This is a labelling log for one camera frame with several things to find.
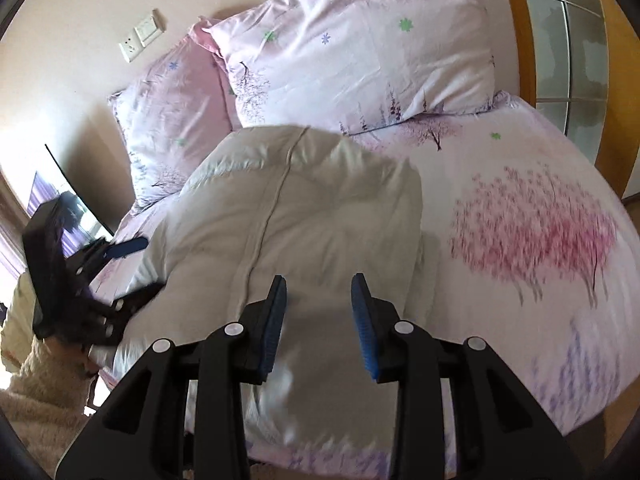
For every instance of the black flat television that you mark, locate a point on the black flat television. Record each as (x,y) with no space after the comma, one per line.
(49,183)

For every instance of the yellow floral bedding pile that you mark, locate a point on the yellow floral bedding pile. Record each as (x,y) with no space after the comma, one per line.
(16,332)

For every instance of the pink floral bed sheet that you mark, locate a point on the pink floral bed sheet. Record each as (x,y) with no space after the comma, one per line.
(521,245)

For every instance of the white wall socket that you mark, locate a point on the white wall socket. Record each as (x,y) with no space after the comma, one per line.
(131,47)

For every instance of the left floral pillow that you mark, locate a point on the left floral pillow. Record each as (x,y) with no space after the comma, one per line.
(172,116)

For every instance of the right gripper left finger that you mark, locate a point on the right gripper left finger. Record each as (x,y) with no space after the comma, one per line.
(179,408)

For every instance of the floral pillow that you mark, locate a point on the floral pillow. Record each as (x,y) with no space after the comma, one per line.
(351,66)
(172,116)

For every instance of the right floral pillow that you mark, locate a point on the right floral pillow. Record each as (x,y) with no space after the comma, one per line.
(351,66)

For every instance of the white wall switch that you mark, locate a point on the white wall switch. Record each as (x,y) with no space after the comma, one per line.
(149,29)

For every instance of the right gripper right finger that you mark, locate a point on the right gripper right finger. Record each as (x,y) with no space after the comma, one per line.
(501,431)

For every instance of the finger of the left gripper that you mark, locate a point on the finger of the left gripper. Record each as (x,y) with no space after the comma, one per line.
(124,249)
(125,308)

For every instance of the beige puffer jacket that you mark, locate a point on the beige puffer jacket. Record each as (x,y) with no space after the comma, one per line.
(316,209)

